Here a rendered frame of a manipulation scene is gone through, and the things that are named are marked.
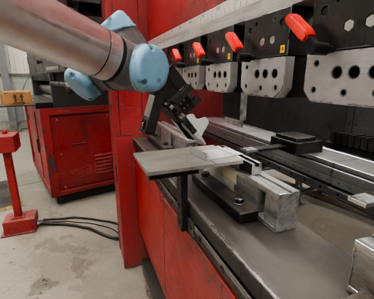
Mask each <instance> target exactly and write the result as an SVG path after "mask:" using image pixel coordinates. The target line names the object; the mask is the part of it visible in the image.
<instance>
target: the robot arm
mask: <svg viewBox="0 0 374 299"><path fill-rule="evenodd" d="M0 43H3V44H5V45H8V46H11V47H14V48H16V49H19V50H22V51H24V52H27V53H29V54H32V55H35V56H38V57H40V58H43V59H46V60H48V61H51V62H54V63H57V64H59V65H62V66H65V67H67V68H68V69H67V70H66V71H65V73H64V77H65V81H66V82H67V84H68V85H69V86H70V87H71V89H72V90H73V91H74V92H75V93H76V94H78V95H79V96H80V97H82V98H83V99H85V100H88V101H92V100H95V99H96V98H97V97H98V96H100V95H102V92H103V91H104V90H113V91H137V92H139V93H146V92H150V95H149V98H148V101H147V106H146V108H145V112H144V117H143V119H142V122H141V126H140V131H141V132H143V133H144V134H146V135H151V136H152V135H154V133H155V131H156V127H157V122H158V120H159V116H160V112H161V110H162V112H163V113H164V114H165V115H166V116H167V117H168V119H169V120H170V121H171V122H172V123H173V124H174V125H175V126H176V127H177V128H178V129H179V130H180V132H181V133H182V134H183V135H184V136H185V137H186V138H188V139H191V140H195V141H196V142H197V143H198V144H201V145H205V144H206V143H205V141H204V139H203V138H202V134H203V133H204V131H205V129H206V127H207V126H208V123H209V121H208V119H207V118H206V117H202V118H200V119H197V118H196V117H195V115H194V114H188V115H187V116H186V114H187V112H189V111H191V110H192V109H193V108H194V107H195V106H196V105H197V104H198V103H199V102H200V101H201V98H200V97H199V95H198V94H197V93H196V91H195V90H194V89H193V87H192V86H191V85H190V84H187V83H186V82H185V80H184V79H183V78H182V76H181V75H180V73H179V72H178V71H177V69H176V68H175V67H174V65H173V64H171V65H169V63H168V60H167V57H166V55H165V53H164V52H163V51H162V50H161V49H160V48H159V47H158V46H156V45H153V44H148V42H147V41H146V39H145V38H144V36H143V35H142V34H141V33H140V31H139V30H138V29H137V26H136V25H135V24H134V23H133V22H132V20H131V19H130V18H129V17H128V16H127V15H126V14H125V13H124V12H123V11H121V10H118V11H116V12H115V13H113V14H112V15H111V16H110V17H109V18H108V19H107V20H105V21H104V22H103V23H102V24H98V23H97V22H95V21H93V20H91V19H89V18H87V17H86V16H84V15H82V14H80V13H79V12H76V11H75V10H73V9H71V8H70V7H68V6H66V5H64V4H62V3H60V2H59V1H57V0H0ZM191 91H193V92H194V93H195V94H196V96H197V99H196V98H195V96H190V94H191V93H190V92H191Z"/></svg>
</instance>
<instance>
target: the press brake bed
mask: <svg viewBox="0 0 374 299"><path fill-rule="evenodd" d="M135 175H136V187H137V208H138V226H139V228H140V232H141V235H142V238H143V240H144V244H145V247H146V249H147V252H148V255H149V257H148V258H145V259H141V266H142V269H143V271H144V275H145V278H146V280H147V284H148V287H149V289H150V293H151V296H152V298H153V299H256V298H255V297H254V296H253V294H252V293H251V292H250V291H249V290H248V288H247V287H246V285H245V284H244V283H243V282H242V281H241V279H240V278H239V277H238V276H237V274H236V273H235V272H234V270H233V269H232V268H231V267H230V265H229V264H228V263H227V262H226V261H225V259H224V258H223V257H222V255H221V254H220V253H219V252H218V250H217V249H216V248H215V247H214V246H213V244H212V243H211V242H210V241H209V239H208V238H207V237H206V235H205V234H204V233H203V232H202V231H201V229H200V228H199V227H198V226H197V224H196V223H195V222H194V220H193V219H192V218H191V217H190V215H189V214H188V230H186V231H183V232H181V230H180V228H179V227H178V220H177V199H176V198H175V197H174V196H173V194H172V193H171V191H170V190H169V189H168V188H167V187H166V185H165V184H164V183H163V182H162V180H161V179H156V180H149V179H148V177H147V176H146V173H145V172H144V170H143V169H142V168H141V166H140V165H139V163H138V162H137V160H136V159H135Z"/></svg>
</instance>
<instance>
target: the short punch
mask: <svg viewBox="0 0 374 299"><path fill-rule="evenodd" d="M247 97H248V95H244V93H223V105H222V116H224V122H225V123H229V124H231V125H235V126H238V127H241V128H242V127H243V120H246V108H247Z"/></svg>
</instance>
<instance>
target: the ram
mask: <svg viewBox="0 0 374 299"><path fill-rule="evenodd" d="M225 1H227V0H147V26H148V41H150V40H152V39H154V38H156V37H158V36H160V35H161V34H163V33H165V32H167V31H169V30H171V29H173V28H175V27H177V26H179V25H181V24H183V23H185V22H187V21H189V20H191V19H193V18H194V17H196V16H198V15H200V14H202V13H204V12H206V11H208V10H209V9H212V8H214V7H216V6H218V5H220V4H222V3H223V2H225ZM291 5H298V6H304V7H314V6H315V0H260V1H257V2H254V3H253V4H250V5H248V6H245V7H243V8H241V9H238V10H236V11H233V12H231V13H229V14H226V15H224V16H222V17H220V18H217V19H215V20H212V21H210V22H208V23H205V24H203V25H201V26H198V27H196V28H193V29H192V30H189V31H186V32H184V33H182V34H180V35H177V36H175V37H172V38H170V39H168V40H165V41H163V42H161V43H158V44H156V46H158V47H159V48H160V49H161V50H162V51H163V52H164V53H167V47H169V46H173V45H175V44H178V43H183V42H185V41H187V40H190V39H194V38H196V37H199V36H207V34H208V33H211V32H214V31H217V30H220V29H222V28H226V27H229V26H232V25H240V26H245V21H246V20H250V19H252V18H255V17H259V16H261V15H264V14H267V13H269V12H273V11H276V10H278V9H282V8H285V7H288V6H291Z"/></svg>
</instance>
